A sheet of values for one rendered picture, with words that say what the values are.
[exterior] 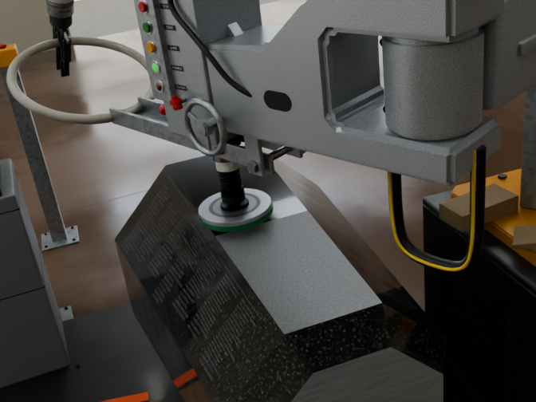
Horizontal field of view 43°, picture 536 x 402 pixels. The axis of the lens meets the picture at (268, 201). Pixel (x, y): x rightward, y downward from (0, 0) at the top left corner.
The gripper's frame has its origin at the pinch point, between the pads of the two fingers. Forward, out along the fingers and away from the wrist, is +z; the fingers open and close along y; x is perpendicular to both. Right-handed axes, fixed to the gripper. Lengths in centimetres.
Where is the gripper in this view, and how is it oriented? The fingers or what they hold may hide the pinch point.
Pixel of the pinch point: (62, 64)
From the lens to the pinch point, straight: 262.8
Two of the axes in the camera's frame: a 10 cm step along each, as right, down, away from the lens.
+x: 8.4, -2.5, 4.8
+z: -1.7, 7.3, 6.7
